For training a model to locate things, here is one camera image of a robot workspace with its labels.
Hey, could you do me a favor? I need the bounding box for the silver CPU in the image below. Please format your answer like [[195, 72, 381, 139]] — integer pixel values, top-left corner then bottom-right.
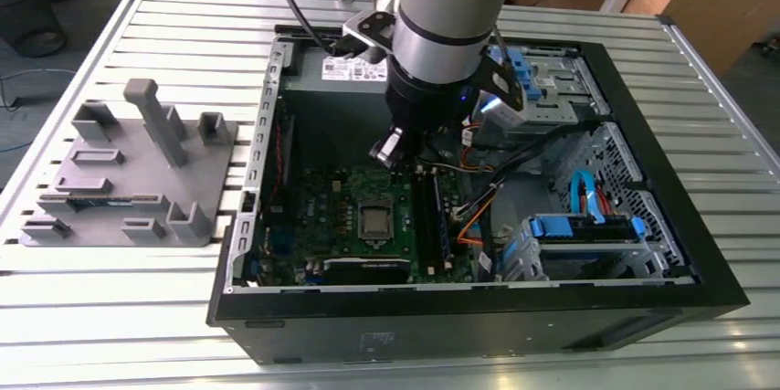
[[363, 206, 393, 235]]

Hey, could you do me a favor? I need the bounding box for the metal socket cover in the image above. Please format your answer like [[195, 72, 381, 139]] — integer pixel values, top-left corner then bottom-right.
[[357, 198, 401, 241]]

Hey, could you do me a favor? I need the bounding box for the CPU socket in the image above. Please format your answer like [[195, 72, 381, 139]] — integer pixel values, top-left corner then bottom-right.
[[357, 197, 401, 241]]

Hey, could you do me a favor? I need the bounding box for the empty blue disk carrier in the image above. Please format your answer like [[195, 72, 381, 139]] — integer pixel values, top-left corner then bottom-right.
[[503, 48, 547, 101]]

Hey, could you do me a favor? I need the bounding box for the grey power supply unit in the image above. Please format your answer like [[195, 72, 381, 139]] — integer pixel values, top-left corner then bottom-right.
[[278, 46, 395, 168]]

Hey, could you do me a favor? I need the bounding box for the tall grey disk bay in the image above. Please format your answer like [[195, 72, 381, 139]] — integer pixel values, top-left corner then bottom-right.
[[473, 47, 613, 151]]

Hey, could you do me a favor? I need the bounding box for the black RAM slot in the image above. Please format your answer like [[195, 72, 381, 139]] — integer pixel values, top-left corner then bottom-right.
[[417, 167, 437, 272], [409, 169, 427, 272], [422, 167, 447, 272]]

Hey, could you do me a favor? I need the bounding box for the green Dell motherboard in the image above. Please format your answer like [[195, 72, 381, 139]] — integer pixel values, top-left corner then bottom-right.
[[241, 152, 485, 287]]

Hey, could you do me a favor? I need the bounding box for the blue carrier with disk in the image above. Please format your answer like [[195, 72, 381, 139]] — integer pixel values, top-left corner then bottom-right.
[[529, 215, 649, 246]]

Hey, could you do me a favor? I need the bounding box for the black graphics card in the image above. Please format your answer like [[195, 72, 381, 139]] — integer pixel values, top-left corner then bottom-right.
[[321, 255, 414, 286]]

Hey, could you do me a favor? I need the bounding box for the blue port block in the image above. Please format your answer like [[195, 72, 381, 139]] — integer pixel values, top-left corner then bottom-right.
[[270, 228, 295, 258]]

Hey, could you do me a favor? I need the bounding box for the low grey disk bay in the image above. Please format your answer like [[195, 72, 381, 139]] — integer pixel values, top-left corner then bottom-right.
[[498, 212, 695, 283]]

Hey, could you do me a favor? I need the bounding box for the grey parts rack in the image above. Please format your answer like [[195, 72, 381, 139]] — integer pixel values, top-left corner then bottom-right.
[[18, 78, 241, 248]]

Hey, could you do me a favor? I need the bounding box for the black PC case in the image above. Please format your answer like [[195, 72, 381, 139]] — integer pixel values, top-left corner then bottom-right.
[[206, 23, 753, 366]]

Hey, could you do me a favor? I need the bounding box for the brown wooden cabinet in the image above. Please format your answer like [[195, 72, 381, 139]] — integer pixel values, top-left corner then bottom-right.
[[661, 0, 780, 79]]

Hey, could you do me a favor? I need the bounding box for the RAM stick with gold edge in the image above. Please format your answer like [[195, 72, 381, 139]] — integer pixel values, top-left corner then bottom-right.
[[38, 195, 163, 208]]

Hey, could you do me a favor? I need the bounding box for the red wire with white plug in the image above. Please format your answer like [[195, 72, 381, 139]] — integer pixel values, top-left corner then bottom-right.
[[459, 119, 485, 150]]

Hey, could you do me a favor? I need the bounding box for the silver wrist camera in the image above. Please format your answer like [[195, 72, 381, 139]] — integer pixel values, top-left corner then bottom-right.
[[479, 96, 529, 130]]

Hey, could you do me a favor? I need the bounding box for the grey black wire bundle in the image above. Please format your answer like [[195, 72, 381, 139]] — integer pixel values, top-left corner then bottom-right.
[[419, 155, 497, 177]]

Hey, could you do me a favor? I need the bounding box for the black sleeved cable bundle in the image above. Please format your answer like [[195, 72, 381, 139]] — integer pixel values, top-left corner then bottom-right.
[[453, 119, 618, 223]]

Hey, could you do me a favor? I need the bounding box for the red black twisted wire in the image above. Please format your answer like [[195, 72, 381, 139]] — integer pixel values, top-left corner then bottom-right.
[[269, 110, 290, 212]]

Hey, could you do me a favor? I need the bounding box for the orange data wire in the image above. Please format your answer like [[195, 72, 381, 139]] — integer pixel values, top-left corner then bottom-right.
[[455, 196, 509, 246]]

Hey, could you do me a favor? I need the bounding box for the blue data wire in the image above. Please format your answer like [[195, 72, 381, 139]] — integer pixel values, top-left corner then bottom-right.
[[571, 169, 613, 226]]

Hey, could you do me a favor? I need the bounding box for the red orange disk wire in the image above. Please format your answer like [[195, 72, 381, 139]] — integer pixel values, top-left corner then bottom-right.
[[593, 183, 618, 221]]

